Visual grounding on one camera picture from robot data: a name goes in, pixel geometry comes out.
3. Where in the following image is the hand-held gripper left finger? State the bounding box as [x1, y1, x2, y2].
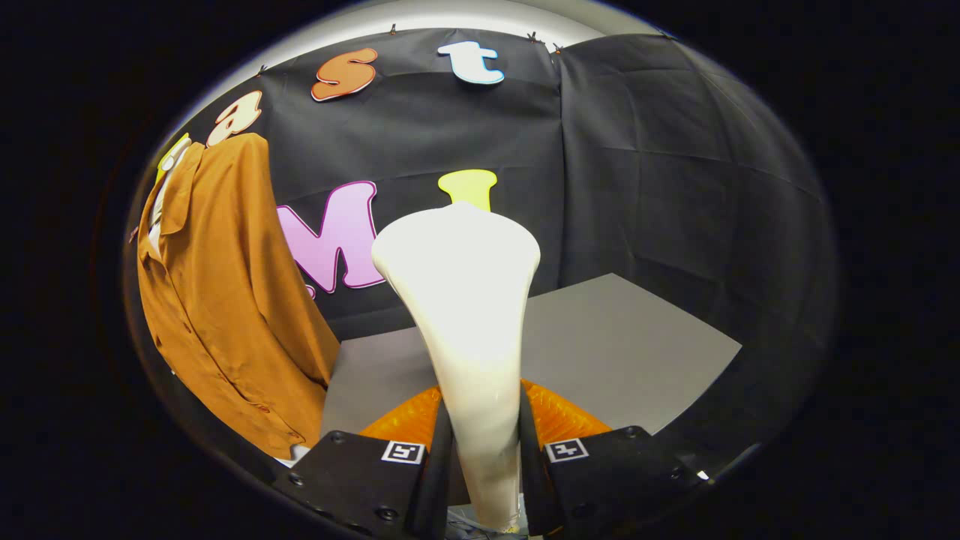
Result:
[274, 386, 455, 540]

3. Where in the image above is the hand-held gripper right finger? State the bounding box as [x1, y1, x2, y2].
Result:
[517, 379, 710, 540]

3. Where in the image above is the white garment steamer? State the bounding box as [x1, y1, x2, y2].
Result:
[371, 202, 542, 533]

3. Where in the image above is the brown button-up shirt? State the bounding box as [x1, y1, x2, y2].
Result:
[136, 133, 342, 460]

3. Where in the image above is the grey table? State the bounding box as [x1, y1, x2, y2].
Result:
[319, 272, 743, 451]

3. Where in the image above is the black backdrop cloth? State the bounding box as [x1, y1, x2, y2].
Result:
[124, 28, 837, 488]

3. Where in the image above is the white mannequin torso stand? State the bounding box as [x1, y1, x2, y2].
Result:
[146, 154, 312, 467]

